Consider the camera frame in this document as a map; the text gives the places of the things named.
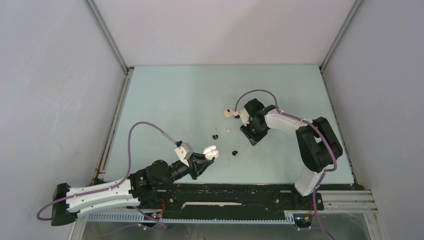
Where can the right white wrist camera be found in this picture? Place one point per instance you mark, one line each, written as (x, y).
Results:
(243, 115)

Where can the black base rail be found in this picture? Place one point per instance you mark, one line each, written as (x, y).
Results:
(232, 201)

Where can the left aluminium frame post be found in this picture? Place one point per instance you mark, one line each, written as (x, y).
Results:
(106, 33)

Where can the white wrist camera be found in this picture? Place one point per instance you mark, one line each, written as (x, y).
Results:
(243, 115)
(184, 151)

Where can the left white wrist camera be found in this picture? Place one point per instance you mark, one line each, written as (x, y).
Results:
(184, 151)

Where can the grey cable duct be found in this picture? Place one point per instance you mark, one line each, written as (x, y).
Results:
(136, 217)

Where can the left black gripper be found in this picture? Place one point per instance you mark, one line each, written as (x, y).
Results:
(193, 168)

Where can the beige earbud charging case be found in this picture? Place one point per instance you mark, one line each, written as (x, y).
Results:
(228, 113)

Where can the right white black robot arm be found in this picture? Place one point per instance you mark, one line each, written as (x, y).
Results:
(318, 144)

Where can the white earbud charging case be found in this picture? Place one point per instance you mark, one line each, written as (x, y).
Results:
(211, 152)

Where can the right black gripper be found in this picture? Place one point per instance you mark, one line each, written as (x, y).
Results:
(253, 139)

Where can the aluminium frame post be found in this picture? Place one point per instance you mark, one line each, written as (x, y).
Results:
(106, 33)
(357, 4)

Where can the right aluminium frame post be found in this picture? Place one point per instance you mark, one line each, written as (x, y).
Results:
(357, 4)

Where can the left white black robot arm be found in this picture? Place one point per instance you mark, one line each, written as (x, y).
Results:
(71, 203)

